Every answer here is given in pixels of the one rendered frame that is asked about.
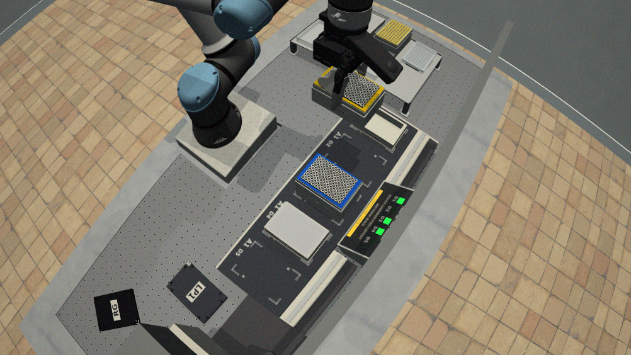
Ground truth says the grey flat shelf table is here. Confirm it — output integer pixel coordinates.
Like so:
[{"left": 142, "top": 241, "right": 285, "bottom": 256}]
[{"left": 290, "top": 17, "right": 443, "bottom": 115}]

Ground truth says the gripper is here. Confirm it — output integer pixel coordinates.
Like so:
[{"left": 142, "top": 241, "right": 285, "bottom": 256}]
[{"left": 313, "top": 9, "right": 369, "bottom": 111}]

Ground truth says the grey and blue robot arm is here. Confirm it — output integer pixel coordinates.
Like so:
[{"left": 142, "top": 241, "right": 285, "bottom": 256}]
[{"left": 148, "top": 0, "right": 403, "bottom": 149}]

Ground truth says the blue tip rack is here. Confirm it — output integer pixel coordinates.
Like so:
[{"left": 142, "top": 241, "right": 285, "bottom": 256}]
[{"left": 295, "top": 153, "right": 362, "bottom": 223}]

